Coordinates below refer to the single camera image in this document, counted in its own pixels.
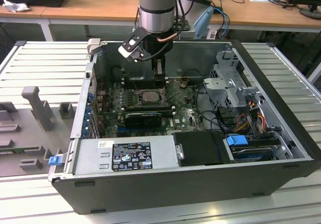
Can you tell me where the metal socket cover frame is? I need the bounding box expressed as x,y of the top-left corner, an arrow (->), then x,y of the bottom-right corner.
137,89 -> 168,106

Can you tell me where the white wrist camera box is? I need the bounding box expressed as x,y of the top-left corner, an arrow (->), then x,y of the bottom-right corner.
117,28 -> 146,63

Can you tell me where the pale blue teach pendant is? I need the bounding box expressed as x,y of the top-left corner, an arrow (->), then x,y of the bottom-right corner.
193,5 -> 216,39

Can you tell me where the short wooden desk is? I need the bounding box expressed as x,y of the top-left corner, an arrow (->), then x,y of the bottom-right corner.
0,5 -> 55,43

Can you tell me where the grey case latch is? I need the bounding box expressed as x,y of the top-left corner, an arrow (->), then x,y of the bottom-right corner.
86,38 -> 101,56

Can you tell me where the black open PC case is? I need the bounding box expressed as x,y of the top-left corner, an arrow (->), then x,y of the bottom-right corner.
47,38 -> 321,216

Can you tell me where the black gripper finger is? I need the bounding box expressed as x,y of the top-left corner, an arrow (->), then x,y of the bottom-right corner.
151,55 -> 167,85

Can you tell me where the blue case latch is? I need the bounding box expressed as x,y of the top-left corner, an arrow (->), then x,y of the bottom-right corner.
48,155 -> 63,167

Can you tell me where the hard disk drive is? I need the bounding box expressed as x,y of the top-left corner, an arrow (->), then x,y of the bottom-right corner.
230,143 -> 279,163

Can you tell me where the blue card retainer strip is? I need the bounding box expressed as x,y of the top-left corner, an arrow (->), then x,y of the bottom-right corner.
84,92 -> 94,141

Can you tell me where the black plastic shroud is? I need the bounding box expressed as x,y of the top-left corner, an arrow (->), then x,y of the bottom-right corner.
173,131 -> 235,167

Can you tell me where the grey metal drive cage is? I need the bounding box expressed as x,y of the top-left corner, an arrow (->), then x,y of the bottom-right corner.
202,49 -> 267,137

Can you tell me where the black cylindrical board component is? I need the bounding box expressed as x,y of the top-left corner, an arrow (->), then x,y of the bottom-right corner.
111,67 -> 123,80

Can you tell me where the CPU socket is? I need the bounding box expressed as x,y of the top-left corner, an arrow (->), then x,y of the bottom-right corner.
135,88 -> 168,107

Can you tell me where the yellow red wire bundle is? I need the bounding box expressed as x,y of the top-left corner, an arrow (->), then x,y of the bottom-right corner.
235,103 -> 267,134

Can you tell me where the silver power supply unit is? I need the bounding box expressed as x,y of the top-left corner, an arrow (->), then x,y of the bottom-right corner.
64,135 -> 185,177

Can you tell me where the green motherboard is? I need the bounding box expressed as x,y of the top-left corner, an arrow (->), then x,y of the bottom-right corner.
96,79 -> 209,138

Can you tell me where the thin wire locking lever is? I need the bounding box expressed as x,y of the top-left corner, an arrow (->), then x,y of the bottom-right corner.
127,74 -> 141,94
164,82 -> 186,101

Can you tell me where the grey parts rack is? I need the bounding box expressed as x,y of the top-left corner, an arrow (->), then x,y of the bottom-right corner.
0,85 -> 78,178

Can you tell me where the blue disk carrier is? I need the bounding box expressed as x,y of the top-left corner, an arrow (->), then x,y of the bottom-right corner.
225,135 -> 249,156

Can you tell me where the green RAM stick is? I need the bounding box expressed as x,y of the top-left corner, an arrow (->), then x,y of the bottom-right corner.
0,148 -> 26,155

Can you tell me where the crumpled white paper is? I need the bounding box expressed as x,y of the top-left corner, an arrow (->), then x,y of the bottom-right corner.
2,0 -> 31,13

